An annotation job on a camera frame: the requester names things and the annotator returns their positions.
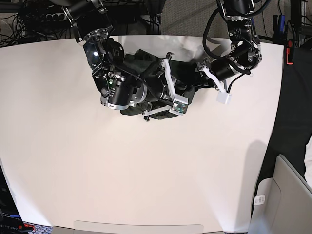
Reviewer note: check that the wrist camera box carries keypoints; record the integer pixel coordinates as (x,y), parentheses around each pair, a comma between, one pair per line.
(180,104)
(224,98)

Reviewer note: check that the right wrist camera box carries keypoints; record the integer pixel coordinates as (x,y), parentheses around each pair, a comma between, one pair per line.
(180,104)

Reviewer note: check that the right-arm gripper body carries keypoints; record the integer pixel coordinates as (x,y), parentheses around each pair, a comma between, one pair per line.
(162,100)

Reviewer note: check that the green long-sleeve shirt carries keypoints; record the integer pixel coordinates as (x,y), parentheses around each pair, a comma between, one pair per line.
(187,81)

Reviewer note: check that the red clamp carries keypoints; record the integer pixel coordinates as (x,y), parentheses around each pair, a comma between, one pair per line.
(290,52)

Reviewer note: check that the black box with text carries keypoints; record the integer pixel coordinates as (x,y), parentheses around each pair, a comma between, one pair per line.
(8,225)

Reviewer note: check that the beige plastic bin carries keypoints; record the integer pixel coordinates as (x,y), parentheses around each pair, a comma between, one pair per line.
(283,203)

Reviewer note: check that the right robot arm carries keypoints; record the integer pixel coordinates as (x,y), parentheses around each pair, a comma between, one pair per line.
(138,84)

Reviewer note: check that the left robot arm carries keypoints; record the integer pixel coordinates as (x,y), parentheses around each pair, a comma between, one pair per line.
(245,54)

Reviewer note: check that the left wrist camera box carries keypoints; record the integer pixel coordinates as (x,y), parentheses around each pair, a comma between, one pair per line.
(224,98)

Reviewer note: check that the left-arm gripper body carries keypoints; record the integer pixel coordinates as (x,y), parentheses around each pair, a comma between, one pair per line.
(214,75)

